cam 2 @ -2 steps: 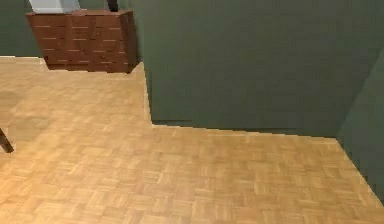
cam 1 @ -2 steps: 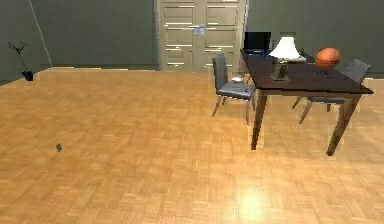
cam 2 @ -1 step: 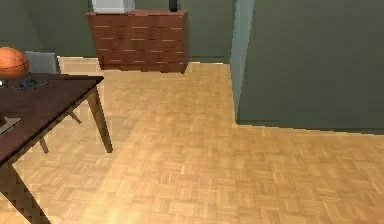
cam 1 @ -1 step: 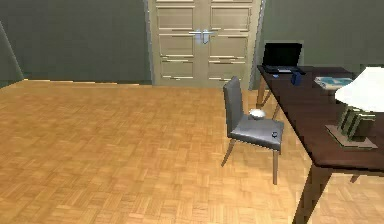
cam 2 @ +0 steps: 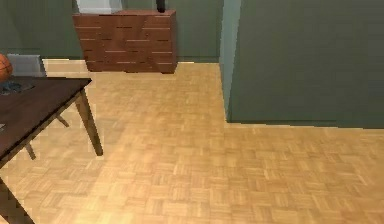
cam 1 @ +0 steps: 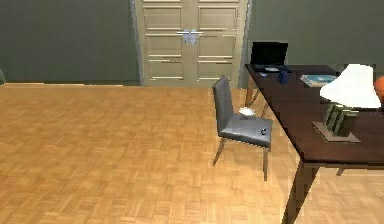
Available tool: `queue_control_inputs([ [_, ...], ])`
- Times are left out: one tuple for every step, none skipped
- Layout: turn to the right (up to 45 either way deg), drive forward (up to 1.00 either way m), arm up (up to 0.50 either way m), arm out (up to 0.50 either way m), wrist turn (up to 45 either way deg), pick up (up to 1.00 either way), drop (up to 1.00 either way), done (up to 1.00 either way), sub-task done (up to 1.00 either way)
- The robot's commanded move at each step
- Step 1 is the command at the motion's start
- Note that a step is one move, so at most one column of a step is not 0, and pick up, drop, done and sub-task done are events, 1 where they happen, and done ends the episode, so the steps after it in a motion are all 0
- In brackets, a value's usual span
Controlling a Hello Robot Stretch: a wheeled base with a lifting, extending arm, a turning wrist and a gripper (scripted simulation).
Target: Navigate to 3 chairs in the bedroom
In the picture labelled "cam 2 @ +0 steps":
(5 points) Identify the grey chair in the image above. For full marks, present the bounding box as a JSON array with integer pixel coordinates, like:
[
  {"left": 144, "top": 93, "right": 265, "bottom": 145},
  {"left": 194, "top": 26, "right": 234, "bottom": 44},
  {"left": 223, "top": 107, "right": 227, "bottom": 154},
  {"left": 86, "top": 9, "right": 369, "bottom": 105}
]
[{"left": 6, "top": 53, "right": 71, "bottom": 161}]

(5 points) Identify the pale grey box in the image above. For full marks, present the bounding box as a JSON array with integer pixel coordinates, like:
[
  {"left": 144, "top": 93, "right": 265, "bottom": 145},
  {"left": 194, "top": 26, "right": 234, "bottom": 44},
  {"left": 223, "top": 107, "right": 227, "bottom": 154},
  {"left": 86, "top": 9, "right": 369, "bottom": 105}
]
[{"left": 75, "top": 0, "right": 124, "bottom": 15}]

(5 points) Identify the reddish brown chest of drawers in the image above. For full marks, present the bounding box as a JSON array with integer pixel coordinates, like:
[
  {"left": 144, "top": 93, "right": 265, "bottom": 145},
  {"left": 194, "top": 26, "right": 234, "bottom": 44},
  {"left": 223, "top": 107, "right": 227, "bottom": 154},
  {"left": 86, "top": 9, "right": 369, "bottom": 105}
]
[{"left": 72, "top": 9, "right": 178, "bottom": 75}]

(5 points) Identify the orange basketball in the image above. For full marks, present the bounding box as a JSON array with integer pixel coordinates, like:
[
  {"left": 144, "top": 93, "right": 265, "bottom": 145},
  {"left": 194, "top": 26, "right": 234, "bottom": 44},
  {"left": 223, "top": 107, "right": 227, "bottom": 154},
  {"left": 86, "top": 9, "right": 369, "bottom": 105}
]
[{"left": 0, "top": 53, "right": 14, "bottom": 83}]

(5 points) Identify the dark brown wooden table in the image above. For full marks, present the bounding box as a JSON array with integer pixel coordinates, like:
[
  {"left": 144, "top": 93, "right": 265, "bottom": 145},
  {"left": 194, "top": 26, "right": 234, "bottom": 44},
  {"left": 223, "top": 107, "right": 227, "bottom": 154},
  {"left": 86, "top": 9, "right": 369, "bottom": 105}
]
[{"left": 0, "top": 76, "right": 104, "bottom": 224}]

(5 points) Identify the dark blue flat object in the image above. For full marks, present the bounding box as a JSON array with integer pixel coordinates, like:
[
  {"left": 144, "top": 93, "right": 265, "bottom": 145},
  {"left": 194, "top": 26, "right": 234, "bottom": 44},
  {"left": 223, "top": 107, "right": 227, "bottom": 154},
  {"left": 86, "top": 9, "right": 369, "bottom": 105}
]
[{"left": 0, "top": 80, "right": 36, "bottom": 97}]

